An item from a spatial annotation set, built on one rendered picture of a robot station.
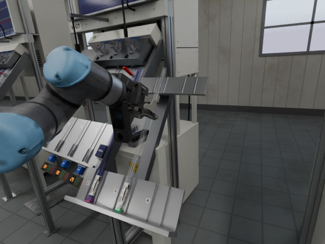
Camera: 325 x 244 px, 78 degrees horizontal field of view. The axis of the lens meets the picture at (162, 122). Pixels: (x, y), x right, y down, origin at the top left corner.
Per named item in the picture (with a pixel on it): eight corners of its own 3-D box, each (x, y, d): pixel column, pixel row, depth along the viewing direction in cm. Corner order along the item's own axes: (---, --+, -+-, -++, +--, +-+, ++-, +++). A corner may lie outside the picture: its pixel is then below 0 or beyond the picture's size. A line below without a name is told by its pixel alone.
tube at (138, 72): (91, 202, 60) (89, 202, 59) (88, 201, 61) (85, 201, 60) (141, 69, 79) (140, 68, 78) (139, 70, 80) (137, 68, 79)
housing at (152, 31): (162, 55, 108) (150, 34, 97) (101, 59, 134) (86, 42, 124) (167, 44, 111) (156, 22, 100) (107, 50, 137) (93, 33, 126)
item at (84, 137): (100, 169, 82) (96, 166, 79) (26, 140, 118) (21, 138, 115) (121, 128, 89) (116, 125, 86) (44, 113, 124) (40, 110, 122)
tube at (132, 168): (121, 212, 56) (119, 212, 55) (117, 211, 56) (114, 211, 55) (167, 69, 75) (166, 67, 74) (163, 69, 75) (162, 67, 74)
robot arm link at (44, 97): (-7, 133, 34) (31, 83, 32) (26, 115, 45) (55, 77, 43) (36, 159, 36) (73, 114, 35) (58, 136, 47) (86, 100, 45)
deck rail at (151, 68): (107, 175, 82) (96, 170, 78) (103, 173, 83) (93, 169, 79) (167, 48, 108) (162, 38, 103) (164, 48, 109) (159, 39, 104)
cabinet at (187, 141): (156, 246, 125) (148, 158, 106) (86, 206, 163) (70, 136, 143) (199, 189, 176) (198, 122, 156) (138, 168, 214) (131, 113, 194)
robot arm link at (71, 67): (32, 69, 37) (59, 34, 36) (78, 90, 47) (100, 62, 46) (48, 94, 34) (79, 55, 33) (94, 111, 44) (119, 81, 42)
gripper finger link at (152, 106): (167, 103, 65) (148, 94, 58) (164, 121, 64) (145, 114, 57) (159, 104, 67) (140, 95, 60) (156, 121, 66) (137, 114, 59)
